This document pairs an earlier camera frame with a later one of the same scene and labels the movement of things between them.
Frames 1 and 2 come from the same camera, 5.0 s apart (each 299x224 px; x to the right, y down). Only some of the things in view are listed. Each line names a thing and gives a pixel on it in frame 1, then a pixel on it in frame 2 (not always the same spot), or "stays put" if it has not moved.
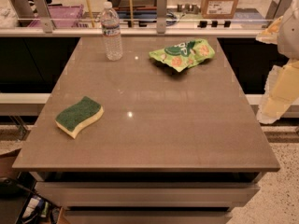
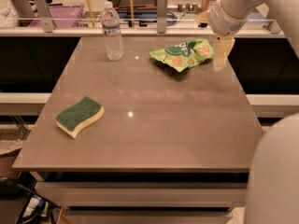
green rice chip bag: (183, 55) stays put
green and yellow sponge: (71, 119) stays put
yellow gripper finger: (270, 35) -> (220, 21)
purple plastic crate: (63, 16) stays put
